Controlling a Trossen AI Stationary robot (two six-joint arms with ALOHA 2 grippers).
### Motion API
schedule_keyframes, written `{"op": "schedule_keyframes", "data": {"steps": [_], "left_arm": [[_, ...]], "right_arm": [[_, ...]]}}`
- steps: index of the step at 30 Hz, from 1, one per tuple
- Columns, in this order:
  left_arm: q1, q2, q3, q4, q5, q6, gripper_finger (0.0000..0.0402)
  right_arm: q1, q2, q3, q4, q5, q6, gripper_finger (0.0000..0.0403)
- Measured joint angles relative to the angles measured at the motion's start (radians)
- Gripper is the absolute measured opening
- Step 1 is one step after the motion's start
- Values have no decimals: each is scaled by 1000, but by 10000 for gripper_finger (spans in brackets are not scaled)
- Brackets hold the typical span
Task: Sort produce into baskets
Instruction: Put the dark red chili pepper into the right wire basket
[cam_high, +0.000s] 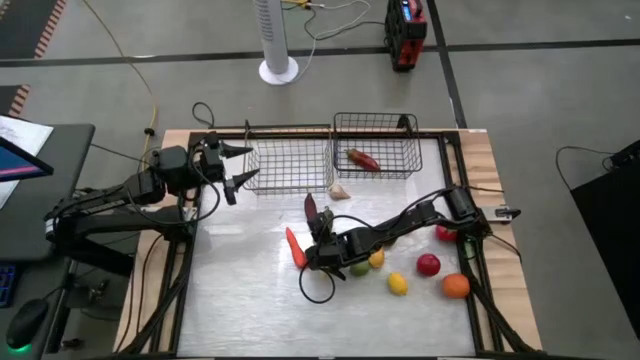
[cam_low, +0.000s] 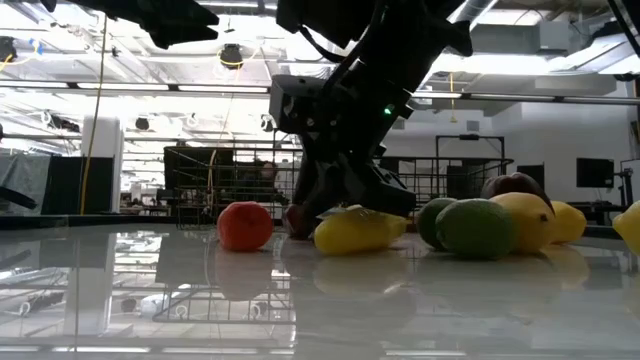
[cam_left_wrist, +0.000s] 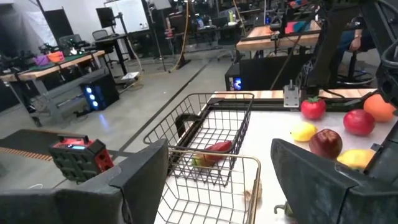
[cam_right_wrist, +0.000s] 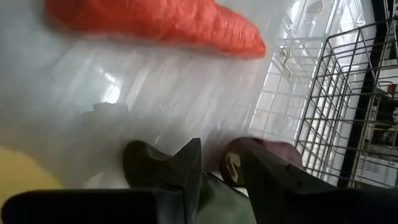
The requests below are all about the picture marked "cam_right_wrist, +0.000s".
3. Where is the dark maroon long vegetable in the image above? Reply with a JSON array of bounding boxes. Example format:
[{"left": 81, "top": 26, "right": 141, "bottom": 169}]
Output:
[{"left": 219, "top": 136, "right": 304, "bottom": 188}]

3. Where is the small green lime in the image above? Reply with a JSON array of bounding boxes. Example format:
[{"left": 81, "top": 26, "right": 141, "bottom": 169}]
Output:
[{"left": 195, "top": 170, "right": 257, "bottom": 224}]

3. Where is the orange-yellow lemon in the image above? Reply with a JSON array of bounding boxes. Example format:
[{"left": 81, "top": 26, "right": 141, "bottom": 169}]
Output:
[{"left": 0, "top": 146, "right": 63, "bottom": 212}]

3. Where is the black wire basket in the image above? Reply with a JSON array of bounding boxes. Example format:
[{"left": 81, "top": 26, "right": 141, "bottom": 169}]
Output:
[{"left": 294, "top": 18, "right": 398, "bottom": 190}]

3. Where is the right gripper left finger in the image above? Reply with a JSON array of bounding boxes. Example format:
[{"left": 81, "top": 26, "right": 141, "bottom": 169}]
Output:
[{"left": 1, "top": 138, "right": 203, "bottom": 224}]

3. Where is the orange carrot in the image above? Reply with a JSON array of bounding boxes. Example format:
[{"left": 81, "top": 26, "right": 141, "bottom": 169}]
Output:
[{"left": 45, "top": 0, "right": 267, "bottom": 60}]

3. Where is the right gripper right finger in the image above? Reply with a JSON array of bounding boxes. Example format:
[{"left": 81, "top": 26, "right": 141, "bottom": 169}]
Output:
[{"left": 233, "top": 138, "right": 398, "bottom": 224}]

